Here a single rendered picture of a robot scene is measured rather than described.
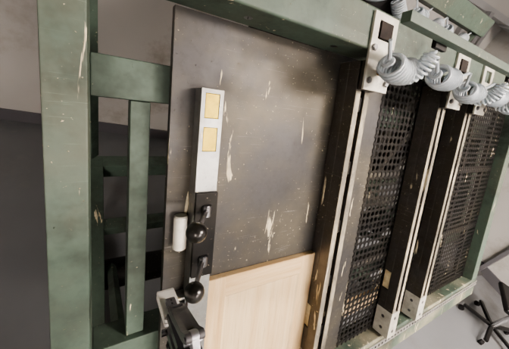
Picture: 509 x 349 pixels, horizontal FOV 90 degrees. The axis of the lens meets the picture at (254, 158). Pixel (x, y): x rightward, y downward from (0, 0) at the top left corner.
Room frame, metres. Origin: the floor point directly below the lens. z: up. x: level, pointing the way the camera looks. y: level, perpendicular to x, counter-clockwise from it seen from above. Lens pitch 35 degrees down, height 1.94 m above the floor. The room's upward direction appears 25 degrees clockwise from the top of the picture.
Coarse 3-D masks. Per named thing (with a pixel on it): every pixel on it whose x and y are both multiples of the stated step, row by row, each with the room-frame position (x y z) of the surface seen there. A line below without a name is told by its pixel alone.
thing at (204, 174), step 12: (204, 96) 0.46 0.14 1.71; (204, 108) 0.45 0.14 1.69; (204, 120) 0.45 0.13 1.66; (216, 120) 0.46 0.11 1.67; (192, 144) 0.44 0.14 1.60; (216, 144) 0.45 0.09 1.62; (192, 156) 0.43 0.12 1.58; (204, 156) 0.42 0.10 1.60; (216, 156) 0.44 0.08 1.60; (192, 168) 0.41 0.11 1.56; (204, 168) 0.41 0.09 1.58; (216, 168) 0.43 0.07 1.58; (192, 180) 0.40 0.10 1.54; (204, 180) 0.40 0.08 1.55; (216, 180) 0.42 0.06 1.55; (192, 192) 0.39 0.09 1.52; (192, 204) 0.37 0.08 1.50; (192, 216) 0.36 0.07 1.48; (204, 276) 0.32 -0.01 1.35; (204, 300) 0.30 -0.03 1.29; (192, 312) 0.27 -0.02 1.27; (204, 312) 0.29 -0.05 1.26; (204, 324) 0.27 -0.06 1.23
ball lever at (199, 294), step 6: (198, 258) 0.32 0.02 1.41; (204, 258) 0.32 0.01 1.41; (198, 264) 0.32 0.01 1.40; (204, 264) 0.32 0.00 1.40; (198, 270) 0.29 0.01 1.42; (198, 276) 0.27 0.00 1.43; (192, 282) 0.24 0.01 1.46; (198, 282) 0.25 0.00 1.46; (186, 288) 0.23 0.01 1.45; (192, 288) 0.23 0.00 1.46; (198, 288) 0.23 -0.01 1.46; (204, 288) 0.24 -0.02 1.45; (186, 294) 0.22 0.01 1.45; (192, 294) 0.22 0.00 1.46; (198, 294) 0.23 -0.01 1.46; (186, 300) 0.22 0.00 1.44; (192, 300) 0.22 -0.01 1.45; (198, 300) 0.22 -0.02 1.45
